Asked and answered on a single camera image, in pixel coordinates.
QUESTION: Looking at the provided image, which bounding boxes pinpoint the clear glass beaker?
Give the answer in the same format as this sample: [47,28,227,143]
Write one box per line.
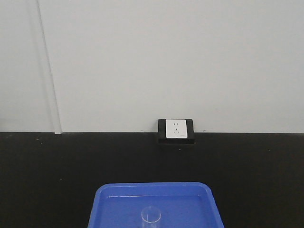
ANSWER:
[141,206,162,228]

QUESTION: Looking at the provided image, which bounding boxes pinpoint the blue plastic tray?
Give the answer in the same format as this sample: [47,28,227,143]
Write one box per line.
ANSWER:
[88,182,224,228]

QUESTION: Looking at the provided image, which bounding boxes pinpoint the black socket mounting box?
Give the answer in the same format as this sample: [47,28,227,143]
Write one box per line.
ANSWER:
[158,119,195,144]

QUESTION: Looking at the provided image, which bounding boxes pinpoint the white wall power socket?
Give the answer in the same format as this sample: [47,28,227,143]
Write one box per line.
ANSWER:
[165,119,188,139]

